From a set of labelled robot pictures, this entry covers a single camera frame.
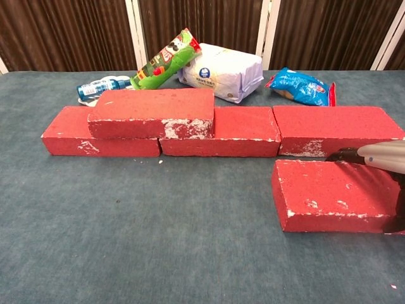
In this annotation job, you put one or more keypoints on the red brick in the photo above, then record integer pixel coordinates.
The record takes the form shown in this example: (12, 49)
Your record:
(335, 126)
(316, 190)
(152, 104)
(66, 125)
(246, 126)

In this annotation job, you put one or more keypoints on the white flour bag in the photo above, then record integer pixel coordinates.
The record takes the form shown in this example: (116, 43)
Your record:
(221, 73)

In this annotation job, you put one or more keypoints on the blue spray bottle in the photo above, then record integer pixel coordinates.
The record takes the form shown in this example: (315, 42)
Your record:
(98, 87)

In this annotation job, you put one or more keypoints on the green snack bag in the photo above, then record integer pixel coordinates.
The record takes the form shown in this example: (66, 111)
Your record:
(161, 63)

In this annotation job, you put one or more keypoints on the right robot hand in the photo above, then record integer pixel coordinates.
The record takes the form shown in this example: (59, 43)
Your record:
(386, 156)

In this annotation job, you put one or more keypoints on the teal felt table cloth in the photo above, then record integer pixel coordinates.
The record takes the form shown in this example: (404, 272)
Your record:
(202, 263)

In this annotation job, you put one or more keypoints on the blue snack bag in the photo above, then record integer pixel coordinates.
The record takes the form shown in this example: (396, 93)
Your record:
(300, 87)

